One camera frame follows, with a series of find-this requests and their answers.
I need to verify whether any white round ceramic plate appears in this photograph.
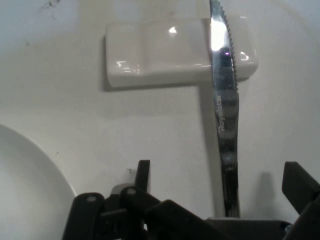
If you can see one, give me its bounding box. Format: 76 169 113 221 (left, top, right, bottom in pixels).
0 123 78 240

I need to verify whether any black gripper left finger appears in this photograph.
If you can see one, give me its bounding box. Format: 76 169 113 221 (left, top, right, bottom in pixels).
61 159 227 240

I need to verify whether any steel serrated table knife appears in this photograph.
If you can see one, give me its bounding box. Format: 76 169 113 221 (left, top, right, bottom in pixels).
209 0 241 218

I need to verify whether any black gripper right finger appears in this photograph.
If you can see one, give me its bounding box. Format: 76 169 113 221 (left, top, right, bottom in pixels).
281 161 320 240

